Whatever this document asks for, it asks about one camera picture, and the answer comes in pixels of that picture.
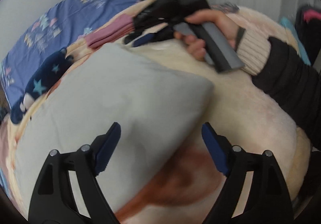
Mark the light grey t-shirt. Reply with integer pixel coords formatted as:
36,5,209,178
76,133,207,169
15,43,214,211

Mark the person's right forearm sleeve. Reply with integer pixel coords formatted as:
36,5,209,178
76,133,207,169
236,28,320,149

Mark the folded pink clothes stack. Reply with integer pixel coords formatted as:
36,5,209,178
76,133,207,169
85,14,134,49

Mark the person's right hand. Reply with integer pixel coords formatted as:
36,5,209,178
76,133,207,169
174,9,240,61

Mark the floral patterned garment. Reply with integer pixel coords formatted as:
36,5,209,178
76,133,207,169
211,2,239,13

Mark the blue tree-print pillow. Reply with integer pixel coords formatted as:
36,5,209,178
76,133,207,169
1,0,139,106

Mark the navy star plush garment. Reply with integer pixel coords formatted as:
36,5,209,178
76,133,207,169
10,48,73,125

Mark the black pink shoe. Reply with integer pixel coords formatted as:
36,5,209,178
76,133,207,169
295,5,320,65

